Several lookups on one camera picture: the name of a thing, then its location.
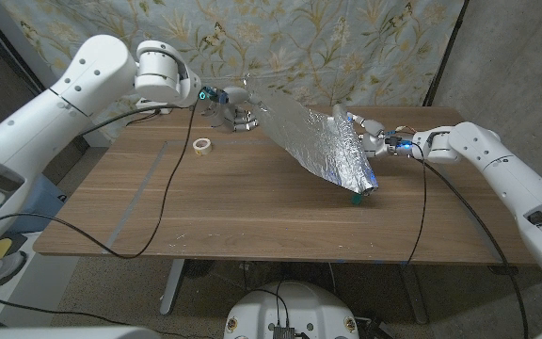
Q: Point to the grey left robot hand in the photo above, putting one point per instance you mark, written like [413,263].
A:
[231,110]

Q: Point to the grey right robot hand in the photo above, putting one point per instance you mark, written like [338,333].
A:
[374,136]

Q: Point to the aluminum foil roll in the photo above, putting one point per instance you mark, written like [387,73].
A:
[323,141]

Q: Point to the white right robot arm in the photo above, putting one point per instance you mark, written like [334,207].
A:
[501,169]

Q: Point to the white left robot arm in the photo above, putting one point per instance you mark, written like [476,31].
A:
[54,117]

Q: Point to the white tape roll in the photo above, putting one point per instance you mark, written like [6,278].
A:
[202,146]

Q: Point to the small green cube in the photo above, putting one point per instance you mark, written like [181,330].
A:
[356,200]

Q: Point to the floral printed backdrop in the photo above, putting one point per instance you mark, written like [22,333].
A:
[275,47]

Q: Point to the white power strip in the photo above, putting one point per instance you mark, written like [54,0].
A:
[151,104]

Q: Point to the black backdrop pole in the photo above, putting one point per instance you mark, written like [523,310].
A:
[445,52]

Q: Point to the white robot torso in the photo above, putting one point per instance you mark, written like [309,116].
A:
[294,306]

